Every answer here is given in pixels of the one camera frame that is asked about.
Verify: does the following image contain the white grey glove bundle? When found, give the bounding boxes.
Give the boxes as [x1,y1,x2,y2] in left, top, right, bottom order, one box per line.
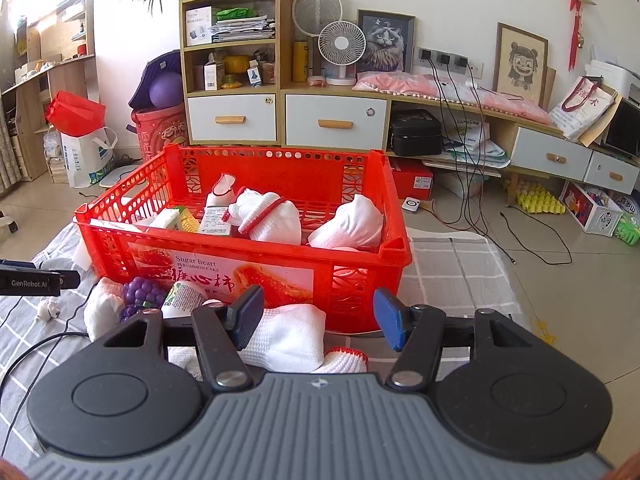
[169,302,370,375]

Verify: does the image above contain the white glove red cuff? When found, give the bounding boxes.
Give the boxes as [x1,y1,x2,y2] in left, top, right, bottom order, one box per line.
[222,188,303,246]

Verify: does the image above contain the white glove bundle top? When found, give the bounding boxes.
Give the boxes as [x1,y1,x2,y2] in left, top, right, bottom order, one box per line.
[205,174,236,208]

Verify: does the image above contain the small white animal figurine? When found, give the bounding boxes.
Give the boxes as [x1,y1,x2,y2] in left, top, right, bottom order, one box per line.
[36,298,60,322]

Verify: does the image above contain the green white paper cup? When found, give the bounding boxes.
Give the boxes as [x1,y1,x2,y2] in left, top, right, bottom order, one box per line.
[160,280,224,320]

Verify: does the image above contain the grey checkered tablecloth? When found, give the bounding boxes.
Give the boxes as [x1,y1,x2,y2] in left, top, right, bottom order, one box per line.
[1,230,526,468]

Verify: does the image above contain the red plastic crate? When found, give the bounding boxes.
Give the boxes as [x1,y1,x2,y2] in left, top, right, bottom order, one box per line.
[75,145,412,334]

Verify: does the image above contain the purple toy grapes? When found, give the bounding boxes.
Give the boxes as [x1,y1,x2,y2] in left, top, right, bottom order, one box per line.
[119,276,167,323]

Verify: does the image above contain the white green medicine box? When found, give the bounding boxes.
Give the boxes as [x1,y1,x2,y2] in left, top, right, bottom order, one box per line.
[198,206,232,236]

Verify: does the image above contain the yellow toy corn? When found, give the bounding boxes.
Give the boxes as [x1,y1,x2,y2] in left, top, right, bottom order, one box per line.
[178,207,200,233]

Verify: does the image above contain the white shopping bag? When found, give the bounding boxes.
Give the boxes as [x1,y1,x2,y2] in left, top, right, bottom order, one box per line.
[61,127,118,188]

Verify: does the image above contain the white floor scale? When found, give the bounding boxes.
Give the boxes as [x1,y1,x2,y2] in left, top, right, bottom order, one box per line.
[99,164,140,188]

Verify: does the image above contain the red shopping bag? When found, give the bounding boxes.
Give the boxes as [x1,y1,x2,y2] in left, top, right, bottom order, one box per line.
[44,90,106,138]

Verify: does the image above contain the yellow egg tray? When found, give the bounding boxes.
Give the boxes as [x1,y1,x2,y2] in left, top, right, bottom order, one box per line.
[515,181,566,214]

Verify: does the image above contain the black box under cabinet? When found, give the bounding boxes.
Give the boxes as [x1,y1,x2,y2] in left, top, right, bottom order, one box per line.
[387,110,442,156]

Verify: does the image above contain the low wooden drawer cabinet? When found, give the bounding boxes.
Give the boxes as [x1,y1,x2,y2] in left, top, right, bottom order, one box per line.
[390,94,639,194]

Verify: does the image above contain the red snack bucket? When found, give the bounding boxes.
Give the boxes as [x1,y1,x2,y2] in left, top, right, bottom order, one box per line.
[131,103,189,162]

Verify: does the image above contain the purple ball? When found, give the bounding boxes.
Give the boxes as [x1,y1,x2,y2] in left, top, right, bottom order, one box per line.
[149,72,183,108]

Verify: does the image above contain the wooden shelf cabinet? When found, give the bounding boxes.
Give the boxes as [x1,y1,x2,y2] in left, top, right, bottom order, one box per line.
[179,0,390,152]

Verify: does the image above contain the pink folded cloth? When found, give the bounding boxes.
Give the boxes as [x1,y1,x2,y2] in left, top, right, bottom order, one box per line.
[352,72,554,126]

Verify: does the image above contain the white red gift bag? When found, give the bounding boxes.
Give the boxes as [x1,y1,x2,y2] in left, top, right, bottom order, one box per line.
[549,76,614,142]

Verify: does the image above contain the white desk fan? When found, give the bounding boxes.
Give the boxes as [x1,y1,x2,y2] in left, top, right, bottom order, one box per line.
[318,20,367,87]

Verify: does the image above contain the round racket fan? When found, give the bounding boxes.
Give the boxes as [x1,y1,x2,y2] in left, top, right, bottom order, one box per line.
[292,0,343,76]

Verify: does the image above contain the black cable on table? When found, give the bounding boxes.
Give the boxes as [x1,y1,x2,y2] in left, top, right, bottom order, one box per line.
[0,278,101,461]

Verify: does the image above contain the cartoon girl picture frame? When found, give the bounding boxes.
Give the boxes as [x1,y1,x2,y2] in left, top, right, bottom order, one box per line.
[494,23,549,105]

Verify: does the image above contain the cat picture frame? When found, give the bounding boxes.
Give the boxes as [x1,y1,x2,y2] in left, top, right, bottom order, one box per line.
[357,9,416,73]

